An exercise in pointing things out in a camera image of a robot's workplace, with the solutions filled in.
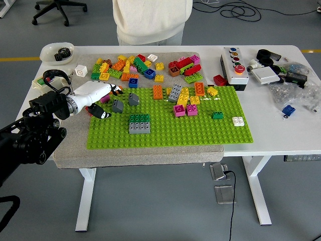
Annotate clear bag of screws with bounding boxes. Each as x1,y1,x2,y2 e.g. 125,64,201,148
268,80,321,113

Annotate dark green toy brick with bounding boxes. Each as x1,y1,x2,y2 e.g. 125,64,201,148
129,113,150,124

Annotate black power adapter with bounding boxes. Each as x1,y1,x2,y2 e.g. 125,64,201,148
285,71,308,89

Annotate long dark green brick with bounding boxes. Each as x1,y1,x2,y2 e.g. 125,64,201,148
132,57,149,75

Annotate black office chair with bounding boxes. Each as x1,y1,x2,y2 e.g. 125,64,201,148
32,0,88,27

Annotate long yellow toy brick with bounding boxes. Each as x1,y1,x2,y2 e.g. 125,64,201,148
176,87,190,107

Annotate white cube toy brick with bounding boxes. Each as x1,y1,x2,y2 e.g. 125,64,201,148
74,64,88,77

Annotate push-button control box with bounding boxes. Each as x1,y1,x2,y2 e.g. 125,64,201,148
220,46,249,91

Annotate grey sloped toy brick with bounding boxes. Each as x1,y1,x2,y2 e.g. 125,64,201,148
111,99,124,113
127,93,140,106

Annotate grey-brown mat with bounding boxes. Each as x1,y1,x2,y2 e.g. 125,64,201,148
54,52,225,169

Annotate black power cord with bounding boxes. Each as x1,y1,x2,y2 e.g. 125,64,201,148
222,170,237,241

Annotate white furniture frame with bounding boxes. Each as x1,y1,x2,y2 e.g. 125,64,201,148
0,0,17,19

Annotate black floor cable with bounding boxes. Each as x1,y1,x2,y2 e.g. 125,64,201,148
192,0,321,22

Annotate white table leg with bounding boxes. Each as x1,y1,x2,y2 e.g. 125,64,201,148
242,155,273,226
75,167,97,232

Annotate rounded red toy brick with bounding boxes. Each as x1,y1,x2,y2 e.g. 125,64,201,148
184,64,202,76

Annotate grey table control panel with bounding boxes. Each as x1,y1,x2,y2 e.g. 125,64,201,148
283,154,321,162

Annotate white pipe fitting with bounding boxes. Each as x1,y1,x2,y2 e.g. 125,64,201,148
246,58,264,73

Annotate white switch plate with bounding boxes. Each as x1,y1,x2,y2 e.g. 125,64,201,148
250,67,281,85

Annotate metal floor socket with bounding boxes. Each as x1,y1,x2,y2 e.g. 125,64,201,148
209,162,229,181

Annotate black gear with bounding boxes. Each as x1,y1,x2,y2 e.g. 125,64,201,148
54,47,71,62

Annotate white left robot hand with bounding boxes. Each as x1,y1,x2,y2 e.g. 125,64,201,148
74,80,124,119

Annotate grey eight-stud toy brick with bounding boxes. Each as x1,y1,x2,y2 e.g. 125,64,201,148
168,83,183,103
128,122,151,135

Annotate long red toy brick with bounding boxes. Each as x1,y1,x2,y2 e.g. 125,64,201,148
175,57,195,70

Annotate person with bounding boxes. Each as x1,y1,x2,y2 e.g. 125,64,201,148
112,0,194,46

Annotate metal floor plate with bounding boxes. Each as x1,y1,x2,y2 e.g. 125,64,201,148
214,185,237,205

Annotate white plastic bowl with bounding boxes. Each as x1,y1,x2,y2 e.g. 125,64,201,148
40,42,75,66

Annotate white green-red switch box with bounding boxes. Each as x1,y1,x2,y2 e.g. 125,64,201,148
32,74,70,90

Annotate green toy baseplate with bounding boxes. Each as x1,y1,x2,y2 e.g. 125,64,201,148
86,85,254,150

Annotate clear bag blue parts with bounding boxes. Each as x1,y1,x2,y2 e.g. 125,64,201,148
283,62,309,75

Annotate flat lime green brick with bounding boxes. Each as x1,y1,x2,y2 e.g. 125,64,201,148
179,62,195,75

